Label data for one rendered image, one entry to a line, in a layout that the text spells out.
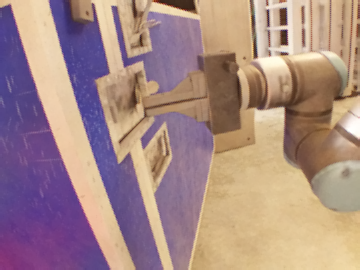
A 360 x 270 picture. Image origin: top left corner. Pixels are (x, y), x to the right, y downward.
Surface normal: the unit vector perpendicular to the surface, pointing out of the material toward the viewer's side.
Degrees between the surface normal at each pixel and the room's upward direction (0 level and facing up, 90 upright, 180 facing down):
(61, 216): 90
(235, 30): 90
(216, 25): 90
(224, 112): 90
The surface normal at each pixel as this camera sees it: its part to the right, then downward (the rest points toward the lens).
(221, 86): 0.17, 0.37
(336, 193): -0.16, 0.47
